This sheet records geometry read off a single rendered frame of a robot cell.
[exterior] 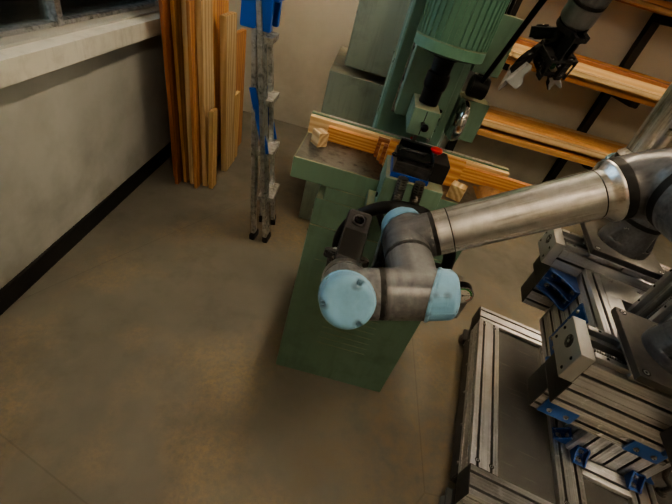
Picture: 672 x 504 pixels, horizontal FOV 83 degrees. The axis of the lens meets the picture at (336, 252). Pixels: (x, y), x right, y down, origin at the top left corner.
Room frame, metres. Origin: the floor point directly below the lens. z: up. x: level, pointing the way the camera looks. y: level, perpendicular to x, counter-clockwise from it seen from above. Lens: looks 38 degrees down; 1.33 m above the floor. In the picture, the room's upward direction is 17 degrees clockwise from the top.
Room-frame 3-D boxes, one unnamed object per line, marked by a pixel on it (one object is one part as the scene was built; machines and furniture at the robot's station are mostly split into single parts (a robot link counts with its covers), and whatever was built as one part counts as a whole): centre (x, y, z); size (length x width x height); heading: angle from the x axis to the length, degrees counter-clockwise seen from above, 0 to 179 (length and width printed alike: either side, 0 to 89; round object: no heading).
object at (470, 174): (1.07, -0.19, 0.92); 0.62 x 0.02 x 0.04; 92
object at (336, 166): (0.96, -0.12, 0.87); 0.61 x 0.30 x 0.06; 92
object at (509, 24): (1.29, -0.26, 1.22); 0.09 x 0.08 x 0.15; 2
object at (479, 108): (1.26, -0.26, 1.02); 0.09 x 0.07 x 0.12; 92
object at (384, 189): (0.87, -0.12, 0.91); 0.15 x 0.14 x 0.09; 92
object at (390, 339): (1.19, -0.11, 0.35); 0.58 x 0.45 x 0.71; 2
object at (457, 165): (1.00, -0.16, 0.94); 0.21 x 0.01 x 0.08; 92
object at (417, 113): (1.09, -0.12, 1.03); 0.14 x 0.07 x 0.09; 2
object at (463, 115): (1.20, -0.23, 1.02); 0.12 x 0.03 x 0.12; 2
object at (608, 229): (1.15, -0.88, 0.87); 0.15 x 0.15 x 0.10
